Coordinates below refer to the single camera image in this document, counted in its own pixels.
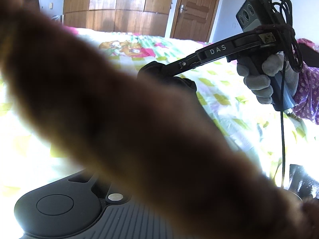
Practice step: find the purple floral sleeve forearm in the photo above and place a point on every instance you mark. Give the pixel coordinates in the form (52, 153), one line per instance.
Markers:
(306, 96)

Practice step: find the gripper mounted camera box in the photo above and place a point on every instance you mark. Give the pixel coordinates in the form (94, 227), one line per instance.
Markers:
(254, 13)

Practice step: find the grey gloved right hand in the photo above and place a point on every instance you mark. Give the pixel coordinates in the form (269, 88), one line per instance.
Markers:
(260, 84)

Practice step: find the floral checkered bed sheet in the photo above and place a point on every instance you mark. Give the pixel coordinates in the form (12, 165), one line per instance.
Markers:
(286, 147)

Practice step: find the wooden bedroom door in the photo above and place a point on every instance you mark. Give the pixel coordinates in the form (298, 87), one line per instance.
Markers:
(193, 19)

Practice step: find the wooden wardrobe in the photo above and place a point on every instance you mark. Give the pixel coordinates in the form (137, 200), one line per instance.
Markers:
(145, 17)

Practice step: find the wooden side cabinet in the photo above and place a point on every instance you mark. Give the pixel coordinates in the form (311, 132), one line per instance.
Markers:
(310, 56)

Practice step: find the dark navy pants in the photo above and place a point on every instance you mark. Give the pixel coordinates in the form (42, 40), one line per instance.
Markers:
(154, 69)

